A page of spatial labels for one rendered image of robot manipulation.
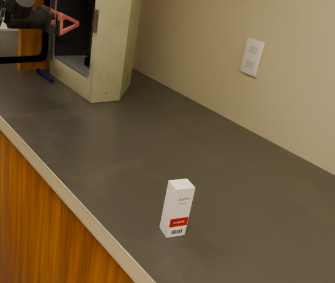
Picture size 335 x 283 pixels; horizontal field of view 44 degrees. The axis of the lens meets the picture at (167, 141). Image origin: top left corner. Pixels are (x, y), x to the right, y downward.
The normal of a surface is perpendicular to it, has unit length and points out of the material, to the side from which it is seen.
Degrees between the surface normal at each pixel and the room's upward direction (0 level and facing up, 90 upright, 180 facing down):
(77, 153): 0
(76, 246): 90
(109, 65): 90
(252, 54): 90
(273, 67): 90
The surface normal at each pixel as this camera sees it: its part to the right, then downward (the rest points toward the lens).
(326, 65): -0.77, 0.15
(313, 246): 0.16, -0.90
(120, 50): 0.62, 0.42
